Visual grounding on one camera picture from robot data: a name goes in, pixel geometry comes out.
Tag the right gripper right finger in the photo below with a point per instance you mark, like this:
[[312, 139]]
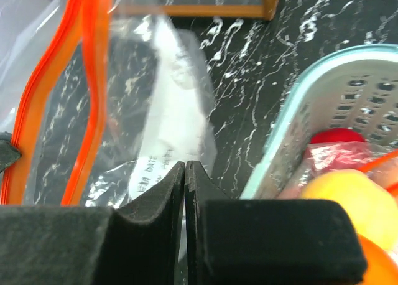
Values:
[[267, 241]]

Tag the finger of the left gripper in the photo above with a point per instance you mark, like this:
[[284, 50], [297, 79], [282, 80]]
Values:
[[8, 153]]

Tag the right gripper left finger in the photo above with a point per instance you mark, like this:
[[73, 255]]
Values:
[[135, 244]]

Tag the clear zip bag orange zipper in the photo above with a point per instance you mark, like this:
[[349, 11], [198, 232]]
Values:
[[102, 98]]

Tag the orange persimmon toy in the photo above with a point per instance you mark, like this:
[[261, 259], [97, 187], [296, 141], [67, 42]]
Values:
[[382, 270]]

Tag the light blue plastic basket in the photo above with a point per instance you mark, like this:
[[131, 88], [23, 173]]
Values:
[[353, 88]]

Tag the yellow lemon toy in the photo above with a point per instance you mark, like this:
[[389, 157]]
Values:
[[372, 210]]

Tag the wooden shelf rack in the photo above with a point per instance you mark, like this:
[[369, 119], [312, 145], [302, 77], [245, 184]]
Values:
[[265, 10]]

